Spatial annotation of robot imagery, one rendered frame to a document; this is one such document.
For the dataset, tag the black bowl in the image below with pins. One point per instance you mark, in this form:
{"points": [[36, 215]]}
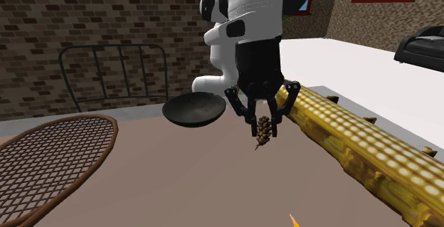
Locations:
{"points": [[194, 110]]}

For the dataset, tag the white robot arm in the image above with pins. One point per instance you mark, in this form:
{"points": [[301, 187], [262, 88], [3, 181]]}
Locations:
{"points": [[253, 0]]}

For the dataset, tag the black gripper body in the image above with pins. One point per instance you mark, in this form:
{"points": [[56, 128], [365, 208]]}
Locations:
{"points": [[258, 63]]}

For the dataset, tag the orange pointed tip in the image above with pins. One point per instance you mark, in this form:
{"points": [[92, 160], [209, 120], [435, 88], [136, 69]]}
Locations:
{"points": [[294, 221]]}

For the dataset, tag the black sofa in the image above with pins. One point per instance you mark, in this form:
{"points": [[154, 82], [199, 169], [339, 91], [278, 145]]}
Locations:
{"points": [[421, 51]]}

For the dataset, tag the large golden corn cob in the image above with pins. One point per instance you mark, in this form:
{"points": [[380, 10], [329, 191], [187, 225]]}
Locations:
{"points": [[374, 150]]}

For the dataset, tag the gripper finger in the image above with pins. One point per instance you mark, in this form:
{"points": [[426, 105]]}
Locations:
{"points": [[242, 110], [290, 98]]}

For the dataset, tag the brown oval woven tray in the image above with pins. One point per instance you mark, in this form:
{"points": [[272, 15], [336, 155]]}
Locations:
{"points": [[48, 157]]}

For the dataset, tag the brown pine cone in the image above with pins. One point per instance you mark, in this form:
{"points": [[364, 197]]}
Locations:
{"points": [[263, 131]]}

